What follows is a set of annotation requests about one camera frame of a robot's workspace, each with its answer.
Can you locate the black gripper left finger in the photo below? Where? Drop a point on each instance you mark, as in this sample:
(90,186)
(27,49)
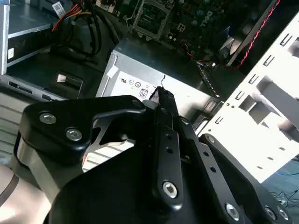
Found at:
(105,105)

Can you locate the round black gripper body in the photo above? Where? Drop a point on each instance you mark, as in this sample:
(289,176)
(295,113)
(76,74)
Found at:
(112,193)

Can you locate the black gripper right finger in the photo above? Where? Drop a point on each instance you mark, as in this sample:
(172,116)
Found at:
(210,163)

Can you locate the metal socket cover frame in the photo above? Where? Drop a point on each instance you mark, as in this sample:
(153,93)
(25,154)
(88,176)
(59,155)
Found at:
(149,33)

